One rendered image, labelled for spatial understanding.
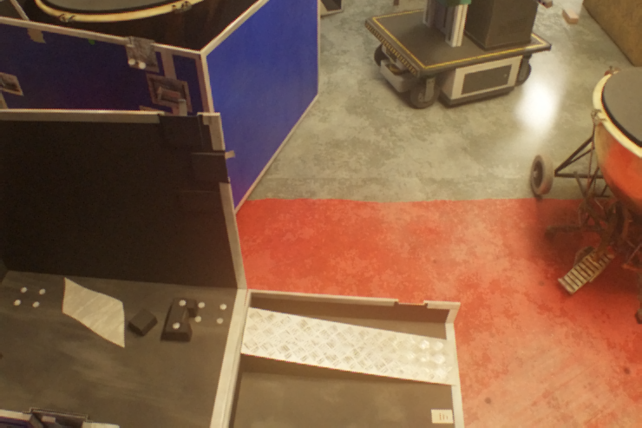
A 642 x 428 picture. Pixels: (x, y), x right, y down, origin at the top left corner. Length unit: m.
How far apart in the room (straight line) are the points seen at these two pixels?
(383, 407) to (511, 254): 0.94
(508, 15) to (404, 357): 2.00
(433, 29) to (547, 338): 1.94
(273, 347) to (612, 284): 1.47
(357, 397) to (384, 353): 0.18
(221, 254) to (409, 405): 0.84
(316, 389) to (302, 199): 0.98
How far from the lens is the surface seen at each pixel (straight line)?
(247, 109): 2.18
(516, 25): 3.30
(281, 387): 1.99
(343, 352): 1.96
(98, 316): 2.10
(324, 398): 1.97
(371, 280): 2.28
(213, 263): 1.95
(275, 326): 1.96
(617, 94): 2.14
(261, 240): 2.42
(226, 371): 1.87
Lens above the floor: 1.81
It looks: 43 degrees down
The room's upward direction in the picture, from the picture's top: straight up
